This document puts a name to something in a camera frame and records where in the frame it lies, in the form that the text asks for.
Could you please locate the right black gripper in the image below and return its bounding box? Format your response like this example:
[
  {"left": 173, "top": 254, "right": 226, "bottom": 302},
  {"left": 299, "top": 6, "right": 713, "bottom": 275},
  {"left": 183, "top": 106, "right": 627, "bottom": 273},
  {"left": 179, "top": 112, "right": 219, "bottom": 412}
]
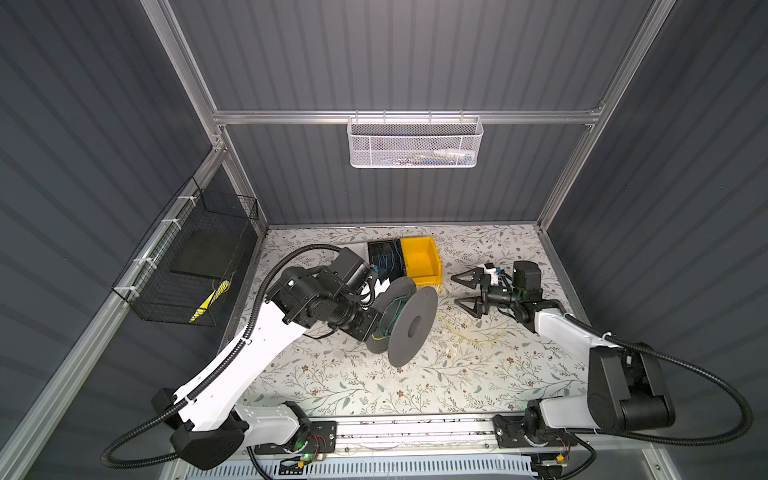
[{"left": 452, "top": 270, "right": 520, "bottom": 318}]

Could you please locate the grey perforated cable spool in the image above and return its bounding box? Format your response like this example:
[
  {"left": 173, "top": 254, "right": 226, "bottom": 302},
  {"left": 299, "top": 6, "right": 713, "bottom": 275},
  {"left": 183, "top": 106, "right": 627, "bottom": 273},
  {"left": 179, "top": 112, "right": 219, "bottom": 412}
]
[{"left": 365, "top": 277, "right": 438, "bottom": 368}]

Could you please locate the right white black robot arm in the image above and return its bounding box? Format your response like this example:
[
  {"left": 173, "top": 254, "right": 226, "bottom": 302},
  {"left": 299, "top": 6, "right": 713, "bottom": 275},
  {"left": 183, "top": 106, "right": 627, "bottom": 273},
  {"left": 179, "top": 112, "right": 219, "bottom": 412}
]
[{"left": 451, "top": 261, "right": 754, "bottom": 447}]

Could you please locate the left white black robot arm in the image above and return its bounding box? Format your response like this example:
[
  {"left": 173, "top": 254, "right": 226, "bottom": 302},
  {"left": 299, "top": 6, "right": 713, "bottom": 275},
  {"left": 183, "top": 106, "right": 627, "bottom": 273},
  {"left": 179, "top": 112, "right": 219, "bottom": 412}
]
[{"left": 101, "top": 245, "right": 379, "bottom": 470}]

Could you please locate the yellow plastic bin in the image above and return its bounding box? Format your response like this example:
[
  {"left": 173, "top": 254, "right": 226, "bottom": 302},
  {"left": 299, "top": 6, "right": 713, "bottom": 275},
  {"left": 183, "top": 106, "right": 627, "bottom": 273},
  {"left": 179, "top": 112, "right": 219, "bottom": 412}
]
[{"left": 400, "top": 236, "right": 443, "bottom": 287}]

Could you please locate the floral table mat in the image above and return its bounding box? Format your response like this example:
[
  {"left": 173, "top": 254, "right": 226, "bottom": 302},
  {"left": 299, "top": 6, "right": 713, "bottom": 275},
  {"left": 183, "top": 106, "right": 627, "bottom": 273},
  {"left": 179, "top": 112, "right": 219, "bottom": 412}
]
[{"left": 240, "top": 224, "right": 587, "bottom": 417}]

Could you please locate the black plastic bin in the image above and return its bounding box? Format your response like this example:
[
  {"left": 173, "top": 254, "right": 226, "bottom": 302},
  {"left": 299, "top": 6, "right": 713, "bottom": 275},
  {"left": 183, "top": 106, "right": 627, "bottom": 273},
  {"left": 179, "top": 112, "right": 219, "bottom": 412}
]
[{"left": 368, "top": 239, "right": 407, "bottom": 286}]

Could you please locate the white plastic bin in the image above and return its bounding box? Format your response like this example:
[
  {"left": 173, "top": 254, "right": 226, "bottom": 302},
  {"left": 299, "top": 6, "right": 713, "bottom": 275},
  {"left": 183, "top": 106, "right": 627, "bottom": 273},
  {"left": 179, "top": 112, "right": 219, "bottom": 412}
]
[{"left": 344, "top": 242, "right": 369, "bottom": 259}]

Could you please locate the yellow black tool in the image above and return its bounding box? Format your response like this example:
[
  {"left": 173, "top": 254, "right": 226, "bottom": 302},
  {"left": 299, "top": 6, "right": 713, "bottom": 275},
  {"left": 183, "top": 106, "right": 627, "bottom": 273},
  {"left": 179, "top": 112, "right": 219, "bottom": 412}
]
[{"left": 189, "top": 280, "right": 231, "bottom": 323}]

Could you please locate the blue cables bundle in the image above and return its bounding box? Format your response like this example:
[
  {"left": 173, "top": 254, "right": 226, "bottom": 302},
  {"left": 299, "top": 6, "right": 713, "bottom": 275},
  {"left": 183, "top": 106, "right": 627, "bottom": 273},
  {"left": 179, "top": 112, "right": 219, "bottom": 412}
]
[{"left": 373, "top": 245, "right": 404, "bottom": 280}]

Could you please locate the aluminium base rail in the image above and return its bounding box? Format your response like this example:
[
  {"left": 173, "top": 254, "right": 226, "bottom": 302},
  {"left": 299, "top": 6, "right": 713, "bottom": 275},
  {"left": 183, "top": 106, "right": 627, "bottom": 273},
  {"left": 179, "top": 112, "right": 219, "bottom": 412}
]
[{"left": 167, "top": 410, "right": 619, "bottom": 463}]

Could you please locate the white wire mesh basket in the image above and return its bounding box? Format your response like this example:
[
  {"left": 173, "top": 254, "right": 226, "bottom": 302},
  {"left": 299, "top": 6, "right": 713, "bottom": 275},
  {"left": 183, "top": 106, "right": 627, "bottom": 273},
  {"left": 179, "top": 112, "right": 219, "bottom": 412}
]
[{"left": 346, "top": 118, "right": 484, "bottom": 169}]

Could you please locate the black wire mesh basket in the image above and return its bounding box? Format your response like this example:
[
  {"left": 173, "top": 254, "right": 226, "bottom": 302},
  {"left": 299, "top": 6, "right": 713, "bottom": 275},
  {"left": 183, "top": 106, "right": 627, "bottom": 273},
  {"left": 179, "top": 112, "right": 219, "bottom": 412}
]
[{"left": 113, "top": 181, "right": 260, "bottom": 327}]

